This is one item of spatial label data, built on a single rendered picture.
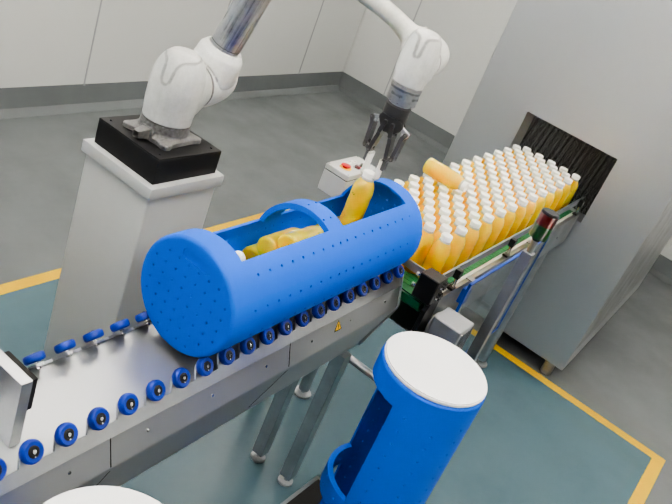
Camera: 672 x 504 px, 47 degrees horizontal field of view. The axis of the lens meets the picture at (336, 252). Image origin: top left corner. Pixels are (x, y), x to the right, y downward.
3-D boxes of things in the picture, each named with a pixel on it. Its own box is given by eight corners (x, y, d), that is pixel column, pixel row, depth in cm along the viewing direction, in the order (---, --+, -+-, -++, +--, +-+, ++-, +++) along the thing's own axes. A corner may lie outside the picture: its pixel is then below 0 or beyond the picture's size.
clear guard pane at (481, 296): (414, 391, 282) (469, 285, 260) (496, 327, 345) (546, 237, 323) (415, 392, 282) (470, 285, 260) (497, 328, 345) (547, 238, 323)
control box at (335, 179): (316, 187, 270) (326, 161, 265) (347, 179, 286) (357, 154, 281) (338, 201, 266) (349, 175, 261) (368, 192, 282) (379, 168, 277)
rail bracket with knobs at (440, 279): (404, 294, 248) (416, 268, 243) (414, 288, 254) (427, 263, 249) (429, 311, 244) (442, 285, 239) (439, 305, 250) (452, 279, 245)
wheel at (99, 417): (83, 412, 148) (89, 412, 147) (102, 403, 152) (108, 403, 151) (89, 434, 149) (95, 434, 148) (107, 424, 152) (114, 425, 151)
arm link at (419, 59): (420, 95, 209) (431, 87, 221) (443, 41, 202) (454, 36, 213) (385, 78, 211) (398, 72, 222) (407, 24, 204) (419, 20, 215)
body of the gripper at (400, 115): (381, 96, 216) (369, 126, 220) (405, 110, 213) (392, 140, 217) (394, 95, 222) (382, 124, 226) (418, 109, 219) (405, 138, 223)
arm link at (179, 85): (130, 111, 233) (147, 42, 224) (161, 101, 249) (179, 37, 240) (175, 133, 231) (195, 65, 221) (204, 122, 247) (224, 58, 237)
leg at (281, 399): (246, 456, 290) (300, 326, 261) (256, 449, 295) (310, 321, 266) (258, 465, 288) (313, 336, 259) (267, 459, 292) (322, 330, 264)
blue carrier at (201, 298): (127, 309, 183) (157, 209, 169) (332, 235, 253) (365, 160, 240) (210, 383, 172) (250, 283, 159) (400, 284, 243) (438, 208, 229)
